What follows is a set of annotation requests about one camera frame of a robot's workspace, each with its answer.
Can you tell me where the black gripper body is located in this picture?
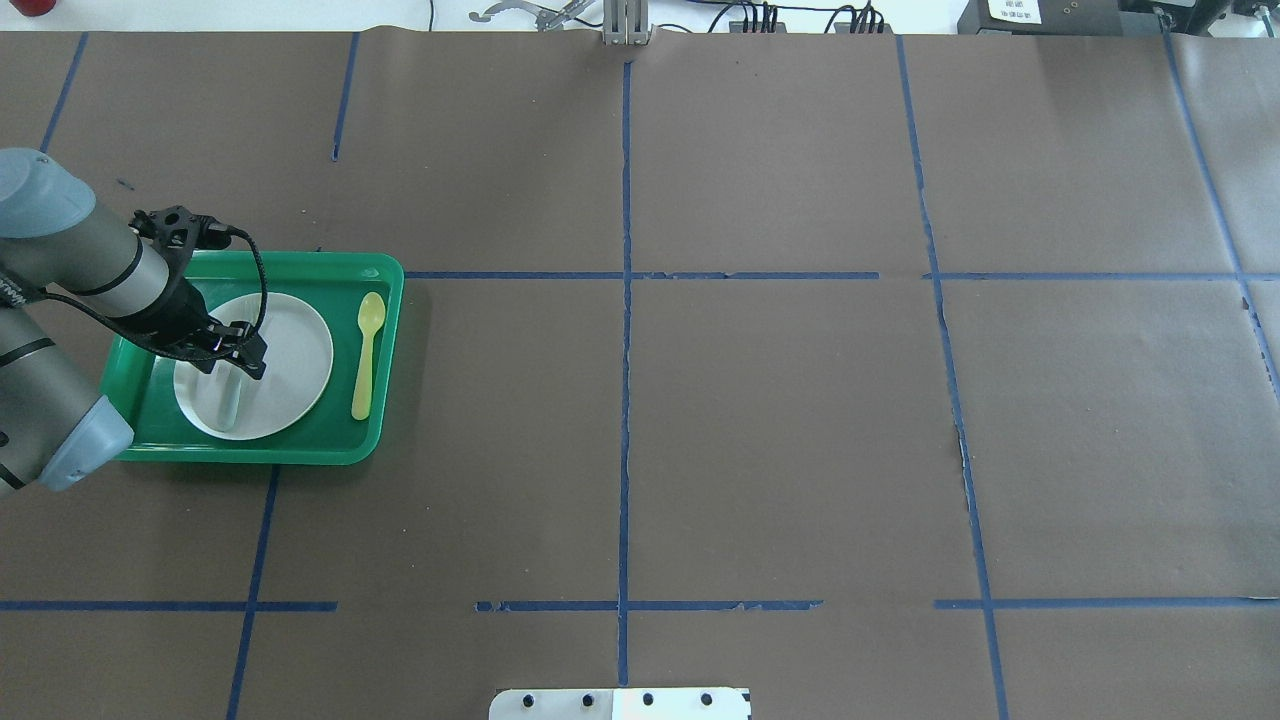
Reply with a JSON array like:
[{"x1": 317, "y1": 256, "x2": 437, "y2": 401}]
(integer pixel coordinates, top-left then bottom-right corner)
[{"x1": 120, "y1": 281, "x2": 223, "y2": 361}]

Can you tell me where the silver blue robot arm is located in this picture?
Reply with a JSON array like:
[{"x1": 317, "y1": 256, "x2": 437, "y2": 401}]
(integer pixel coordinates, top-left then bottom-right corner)
[{"x1": 1, "y1": 147, "x2": 269, "y2": 497}]

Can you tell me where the white round plate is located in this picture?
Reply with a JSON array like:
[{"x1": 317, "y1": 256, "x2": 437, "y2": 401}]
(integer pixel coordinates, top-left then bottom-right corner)
[{"x1": 173, "y1": 292, "x2": 334, "y2": 441}]

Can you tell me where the green plastic tray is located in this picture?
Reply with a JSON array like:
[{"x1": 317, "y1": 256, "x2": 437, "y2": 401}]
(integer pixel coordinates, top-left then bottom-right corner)
[{"x1": 101, "y1": 251, "x2": 404, "y2": 465}]

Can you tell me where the yellow plastic spoon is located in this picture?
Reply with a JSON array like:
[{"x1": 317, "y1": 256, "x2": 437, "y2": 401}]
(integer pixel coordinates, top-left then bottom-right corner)
[{"x1": 349, "y1": 292, "x2": 387, "y2": 421}]

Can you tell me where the orange black connector strip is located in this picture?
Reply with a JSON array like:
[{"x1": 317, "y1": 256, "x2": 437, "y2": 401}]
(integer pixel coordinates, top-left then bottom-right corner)
[{"x1": 708, "y1": 1, "x2": 893, "y2": 35}]

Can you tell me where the black desktop box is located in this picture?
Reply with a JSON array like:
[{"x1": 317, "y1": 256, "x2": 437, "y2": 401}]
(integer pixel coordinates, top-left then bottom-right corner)
[{"x1": 956, "y1": 0, "x2": 1123, "y2": 37}]

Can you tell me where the black camera cable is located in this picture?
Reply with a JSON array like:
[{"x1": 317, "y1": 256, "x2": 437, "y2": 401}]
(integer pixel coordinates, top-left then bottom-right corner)
[{"x1": 205, "y1": 225, "x2": 271, "y2": 346}]

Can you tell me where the green handled grabber stick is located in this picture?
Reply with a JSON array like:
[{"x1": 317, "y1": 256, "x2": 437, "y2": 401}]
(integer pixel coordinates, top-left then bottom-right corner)
[{"x1": 468, "y1": 1, "x2": 602, "y2": 32}]

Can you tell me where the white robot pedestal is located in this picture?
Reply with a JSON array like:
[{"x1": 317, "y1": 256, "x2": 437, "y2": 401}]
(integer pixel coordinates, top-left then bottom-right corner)
[{"x1": 488, "y1": 687, "x2": 753, "y2": 719}]

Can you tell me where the aluminium frame post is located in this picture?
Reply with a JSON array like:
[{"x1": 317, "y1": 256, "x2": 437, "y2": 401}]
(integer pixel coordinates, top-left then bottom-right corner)
[{"x1": 602, "y1": 0, "x2": 653, "y2": 47}]

